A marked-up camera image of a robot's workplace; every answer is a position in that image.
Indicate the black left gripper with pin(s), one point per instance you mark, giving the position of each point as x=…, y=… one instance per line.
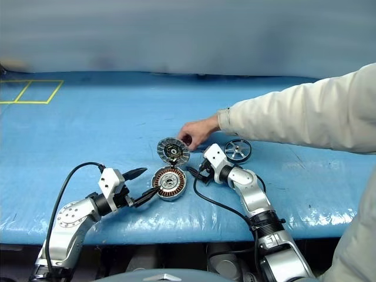
x=122, y=199

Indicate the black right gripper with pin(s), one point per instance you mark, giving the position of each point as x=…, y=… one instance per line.
x=206, y=174

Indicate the motor housing with copper windings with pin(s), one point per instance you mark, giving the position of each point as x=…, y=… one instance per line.
x=169, y=183

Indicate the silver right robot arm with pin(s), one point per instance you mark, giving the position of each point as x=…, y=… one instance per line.
x=255, y=199

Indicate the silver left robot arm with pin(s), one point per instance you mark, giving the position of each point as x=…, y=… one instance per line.
x=70, y=217

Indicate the person's forearm in cream sleeve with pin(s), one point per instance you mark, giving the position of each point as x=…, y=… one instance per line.
x=293, y=117

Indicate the person's bare hand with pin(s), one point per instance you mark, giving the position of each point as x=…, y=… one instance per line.
x=196, y=132

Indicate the blue tarp table cover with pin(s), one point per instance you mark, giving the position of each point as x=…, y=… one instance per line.
x=117, y=123

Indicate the dark rounded shape under table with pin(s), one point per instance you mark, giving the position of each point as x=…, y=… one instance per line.
x=142, y=261

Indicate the grey rounded cylinder under table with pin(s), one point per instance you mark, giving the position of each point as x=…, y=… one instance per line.
x=224, y=261

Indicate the grey robot torso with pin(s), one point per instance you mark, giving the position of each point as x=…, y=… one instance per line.
x=158, y=276

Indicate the person's torso in cream jacket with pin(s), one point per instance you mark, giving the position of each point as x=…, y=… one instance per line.
x=355, y=235

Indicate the dark object at table edge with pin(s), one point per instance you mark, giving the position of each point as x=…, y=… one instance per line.
x=2, y=69

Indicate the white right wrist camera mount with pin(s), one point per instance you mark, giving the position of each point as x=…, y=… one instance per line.
x=216, y=157

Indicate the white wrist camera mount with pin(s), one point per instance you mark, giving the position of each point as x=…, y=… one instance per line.
x=110, y=182
x=216, y=157

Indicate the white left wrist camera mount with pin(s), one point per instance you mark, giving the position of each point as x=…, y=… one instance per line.
x=110, y=182

